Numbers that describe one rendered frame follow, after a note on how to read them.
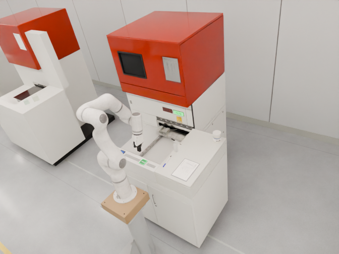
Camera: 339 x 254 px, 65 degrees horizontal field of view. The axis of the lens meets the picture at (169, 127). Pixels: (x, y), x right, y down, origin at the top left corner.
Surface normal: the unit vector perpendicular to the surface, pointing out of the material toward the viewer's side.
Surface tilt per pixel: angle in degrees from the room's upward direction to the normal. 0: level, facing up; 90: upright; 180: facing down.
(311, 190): 0
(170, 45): 90
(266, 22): 90
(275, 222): 0
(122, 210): 4
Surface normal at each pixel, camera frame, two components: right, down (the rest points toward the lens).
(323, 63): -0.57, 0.56
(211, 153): -0.14, -0.79
